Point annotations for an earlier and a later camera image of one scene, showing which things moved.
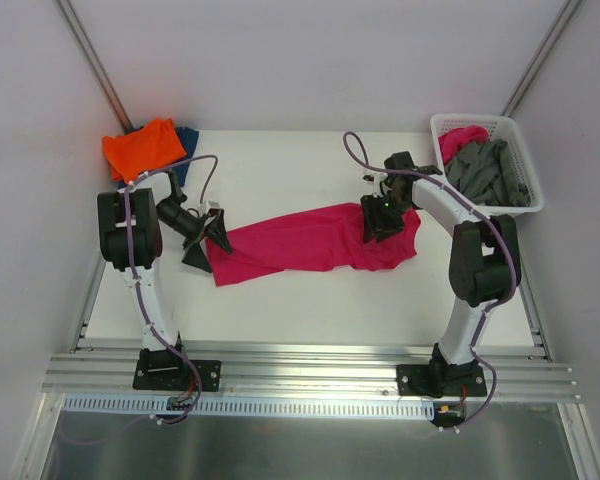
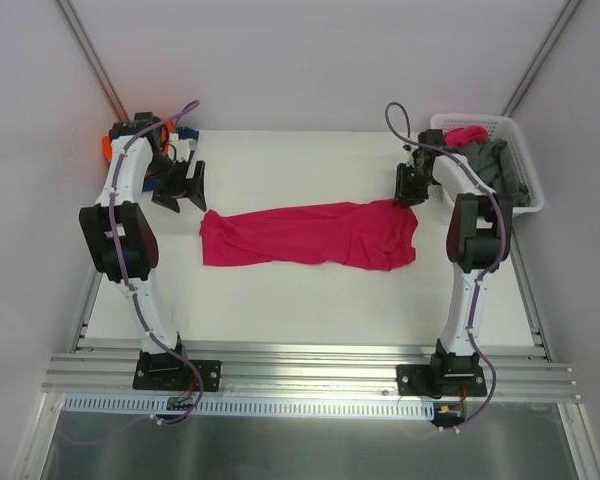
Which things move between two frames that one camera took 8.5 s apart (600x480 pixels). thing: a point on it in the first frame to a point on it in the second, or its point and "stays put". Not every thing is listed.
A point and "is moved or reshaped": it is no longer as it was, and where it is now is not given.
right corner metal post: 542,58 stays put
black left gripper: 202,233 to 181,181
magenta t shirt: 325,239 is moved or reshaped
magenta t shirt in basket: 452,140 stays put
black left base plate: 175,375 stays put
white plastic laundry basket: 503,128 stays put
